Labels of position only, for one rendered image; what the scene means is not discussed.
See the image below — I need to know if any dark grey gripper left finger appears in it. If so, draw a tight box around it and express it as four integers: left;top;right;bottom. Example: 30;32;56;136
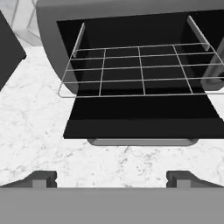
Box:
2;171;58;189

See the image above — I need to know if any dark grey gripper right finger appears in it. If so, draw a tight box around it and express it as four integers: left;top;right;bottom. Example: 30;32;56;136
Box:
165;170;223;189

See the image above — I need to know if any black toaster oven door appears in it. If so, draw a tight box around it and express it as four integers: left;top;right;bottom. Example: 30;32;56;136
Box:
62;94;224;140

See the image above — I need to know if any grey toaster oven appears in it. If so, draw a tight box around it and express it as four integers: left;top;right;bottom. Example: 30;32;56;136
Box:
35;0;224;95

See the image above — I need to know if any dark grey box appliance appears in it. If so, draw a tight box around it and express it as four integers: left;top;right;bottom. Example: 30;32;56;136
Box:
0;10;28;92

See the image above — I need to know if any grey toaster oven door handle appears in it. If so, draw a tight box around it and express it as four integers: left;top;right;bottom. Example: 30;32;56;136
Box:
87;137;200;147

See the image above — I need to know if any wire toaster oven rack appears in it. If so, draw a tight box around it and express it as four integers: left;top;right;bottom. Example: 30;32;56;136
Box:
57;42;224;99

